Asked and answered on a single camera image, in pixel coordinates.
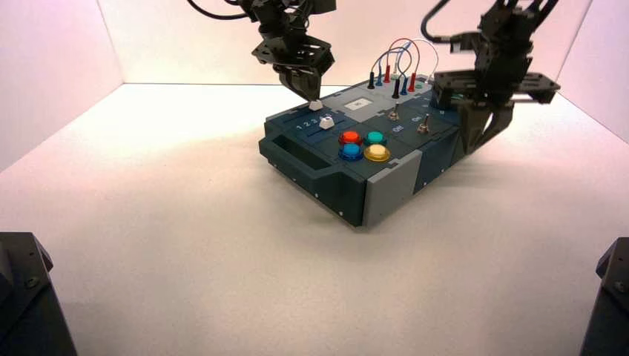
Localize blue plug jumper cable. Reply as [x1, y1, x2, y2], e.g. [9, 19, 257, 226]
[375, 43, 412, 96]

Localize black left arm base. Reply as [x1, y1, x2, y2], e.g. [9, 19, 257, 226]
[0, 231, 79, 356]

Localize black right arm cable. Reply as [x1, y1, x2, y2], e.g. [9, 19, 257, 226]
[421, 0, 459, 45]

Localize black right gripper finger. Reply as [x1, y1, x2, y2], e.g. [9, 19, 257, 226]
[458, 105, 485, 154]
[477, 104, 515, 148]

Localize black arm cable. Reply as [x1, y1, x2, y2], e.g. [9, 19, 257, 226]
[185, 0, 252, 22]
[421, 0, 459, 45]

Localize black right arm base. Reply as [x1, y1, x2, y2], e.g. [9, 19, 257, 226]
[579, 237, 629, 356]

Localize red plug jumper cable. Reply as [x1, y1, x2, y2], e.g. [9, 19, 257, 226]
[383, 38, 422, 93]

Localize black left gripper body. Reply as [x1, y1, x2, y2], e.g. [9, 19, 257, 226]
[251, 33, 336, 75]

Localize blue round push button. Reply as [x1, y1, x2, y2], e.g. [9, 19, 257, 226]
[339, 143, 365, 162]

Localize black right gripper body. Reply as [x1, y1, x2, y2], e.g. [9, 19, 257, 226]
[431, 14, 562, 109]

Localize thin white cable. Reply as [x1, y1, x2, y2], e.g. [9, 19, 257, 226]
[392, 38, 440, 84]

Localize yellow round push button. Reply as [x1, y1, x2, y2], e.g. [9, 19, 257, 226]
[363, 144, 392, 164]

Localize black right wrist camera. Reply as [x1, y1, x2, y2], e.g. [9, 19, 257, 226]
[449, 33, 481, 58]

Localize dark teal modular task box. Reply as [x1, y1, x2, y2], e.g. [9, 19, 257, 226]
[259, 73, 468, 228]

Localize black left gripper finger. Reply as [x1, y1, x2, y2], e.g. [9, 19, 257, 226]
[274, 68, 311, 96]
[306, 73, 323, 102]

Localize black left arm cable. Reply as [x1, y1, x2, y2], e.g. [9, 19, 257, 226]
[185, 0, 252, 22]

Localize black plug jumper cable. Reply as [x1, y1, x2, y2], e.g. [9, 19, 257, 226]
[367, 46, 414, 99]

